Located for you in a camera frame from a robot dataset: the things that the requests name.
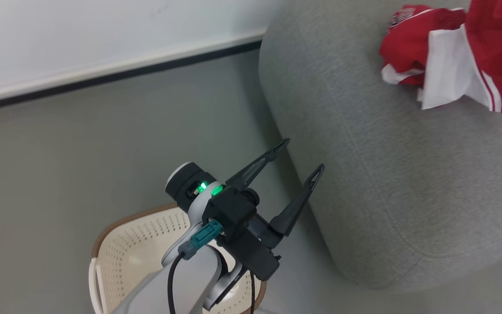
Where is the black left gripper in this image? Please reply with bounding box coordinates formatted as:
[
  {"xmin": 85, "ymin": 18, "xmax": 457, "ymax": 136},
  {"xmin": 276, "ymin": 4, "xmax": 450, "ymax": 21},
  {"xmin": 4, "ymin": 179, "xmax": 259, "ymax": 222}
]
[{"xmin": 165, "ymin": 138, "xmax": 325, "ymax": 282}]

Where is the red and white garment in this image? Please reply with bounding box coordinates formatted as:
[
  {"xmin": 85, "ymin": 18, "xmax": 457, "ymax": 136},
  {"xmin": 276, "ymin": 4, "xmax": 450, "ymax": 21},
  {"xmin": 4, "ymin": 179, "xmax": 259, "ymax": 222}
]
[{"xmin": 379, "ymin": 0, "xmax": 502, "ymax": 121}]

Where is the cream perforated laundry basket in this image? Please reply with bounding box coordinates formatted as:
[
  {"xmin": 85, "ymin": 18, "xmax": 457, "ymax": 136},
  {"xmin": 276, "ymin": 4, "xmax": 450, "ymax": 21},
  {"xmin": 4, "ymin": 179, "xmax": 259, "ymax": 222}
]
[{"xmin": 88, "ymin": 204, "xmax": 268, "ymax": 314}]

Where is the grey fabric sofa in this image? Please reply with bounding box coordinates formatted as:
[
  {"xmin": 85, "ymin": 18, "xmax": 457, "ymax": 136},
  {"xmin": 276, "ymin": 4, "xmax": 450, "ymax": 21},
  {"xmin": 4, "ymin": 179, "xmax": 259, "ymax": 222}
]
[{"xmin": 258, "ymin": 0, "xmax": 502, "ymax": 292}]

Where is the white and black baseboard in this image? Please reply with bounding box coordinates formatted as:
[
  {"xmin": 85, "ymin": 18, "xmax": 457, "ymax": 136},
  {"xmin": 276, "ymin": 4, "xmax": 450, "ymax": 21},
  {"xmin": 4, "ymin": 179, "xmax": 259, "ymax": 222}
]
[{"xmin": 0, "ymin": 29, "xmax": 265, "ymax": 114}]

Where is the teal left cable connector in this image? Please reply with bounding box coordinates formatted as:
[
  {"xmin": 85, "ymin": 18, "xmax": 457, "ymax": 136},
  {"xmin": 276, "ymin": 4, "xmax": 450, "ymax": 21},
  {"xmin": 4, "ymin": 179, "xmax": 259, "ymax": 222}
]
[{"xmin": 177, "ymin": 219, "xmax": 224, "ymax": 261}]

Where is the thin black left gripper cable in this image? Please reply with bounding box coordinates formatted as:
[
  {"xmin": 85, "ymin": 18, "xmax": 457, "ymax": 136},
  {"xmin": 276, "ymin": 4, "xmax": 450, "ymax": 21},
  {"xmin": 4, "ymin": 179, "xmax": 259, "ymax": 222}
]
[{"xmin": 248, "ymin": 270, "xmax": 257, "ymax": 314}]

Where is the thin black left connector cable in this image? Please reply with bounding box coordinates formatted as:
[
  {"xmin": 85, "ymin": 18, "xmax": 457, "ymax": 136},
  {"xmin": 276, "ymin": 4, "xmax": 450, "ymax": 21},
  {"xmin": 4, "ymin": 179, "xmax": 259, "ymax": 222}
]
[{"xmin": 167, "ymin": 252, "xmax": 187, "ymax": 314}]

